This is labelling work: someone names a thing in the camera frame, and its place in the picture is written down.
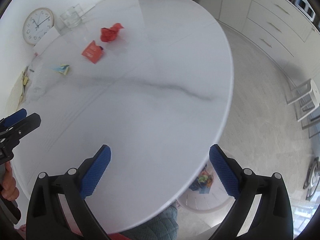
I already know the white step stool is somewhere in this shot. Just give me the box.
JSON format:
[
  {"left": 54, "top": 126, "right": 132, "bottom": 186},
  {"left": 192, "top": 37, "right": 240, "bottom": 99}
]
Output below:
[{"left": 286, "top": 79, "right": 319, "bottom": 122}]

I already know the red paper ball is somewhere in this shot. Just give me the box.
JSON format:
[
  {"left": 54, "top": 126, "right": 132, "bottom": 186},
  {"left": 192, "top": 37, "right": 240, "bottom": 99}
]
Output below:
[{"left": 100, "top": 23, "right": 124, "bottom": 43}]

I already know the red orange snack packet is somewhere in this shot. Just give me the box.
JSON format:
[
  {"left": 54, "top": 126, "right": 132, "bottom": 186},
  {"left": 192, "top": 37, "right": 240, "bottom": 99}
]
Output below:
[{"left": 81, "top": 41, "right": 104, "bottom": 64}]

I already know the round white wall clock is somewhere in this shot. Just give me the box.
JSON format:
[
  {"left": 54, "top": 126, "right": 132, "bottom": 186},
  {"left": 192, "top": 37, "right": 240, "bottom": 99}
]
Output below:
[{"left": 22, "top": 7, "right": 54, "bottom": 46}]

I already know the white drawer cabinet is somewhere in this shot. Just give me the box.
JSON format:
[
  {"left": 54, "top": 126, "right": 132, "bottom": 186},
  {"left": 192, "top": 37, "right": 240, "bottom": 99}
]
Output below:
[{"left": 243, "top": 0, "right": 316, "bottom": 58}]

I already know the person's left hand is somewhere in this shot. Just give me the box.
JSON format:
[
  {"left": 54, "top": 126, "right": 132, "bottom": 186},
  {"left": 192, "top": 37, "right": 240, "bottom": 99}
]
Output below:
[{"left": 1, "top": 161, "right": 20, "bottom": 201}]

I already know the beige notepad with clip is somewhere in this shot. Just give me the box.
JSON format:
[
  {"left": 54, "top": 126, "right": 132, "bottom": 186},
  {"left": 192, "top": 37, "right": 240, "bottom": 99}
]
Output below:
[{"left": 5, "top": 66, "right": 29, "bottom": 115}]

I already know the pink trash bin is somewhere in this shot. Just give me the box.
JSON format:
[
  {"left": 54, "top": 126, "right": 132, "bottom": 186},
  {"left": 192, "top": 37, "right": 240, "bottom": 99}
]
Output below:
[{"left": 177, "top": 160, "right": 233, "bottom": 214}]

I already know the yellow blue paper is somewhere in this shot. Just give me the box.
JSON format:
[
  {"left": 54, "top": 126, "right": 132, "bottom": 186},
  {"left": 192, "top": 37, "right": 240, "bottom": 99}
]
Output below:
[{"left": 49, "top": 64, "right": 69, "bottom": 75}]

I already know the white paper card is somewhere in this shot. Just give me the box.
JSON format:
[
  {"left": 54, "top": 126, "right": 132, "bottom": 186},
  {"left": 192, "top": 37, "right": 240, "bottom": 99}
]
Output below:
[{"left": 33, "top": 26, "right": 60, "bottom": 56}]

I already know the clear glass cup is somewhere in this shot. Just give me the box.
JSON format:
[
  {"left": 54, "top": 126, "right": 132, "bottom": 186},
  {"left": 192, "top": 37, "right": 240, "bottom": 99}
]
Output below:
[{"left": 60, "top": 4, "right": 85, "bottom": 29}]

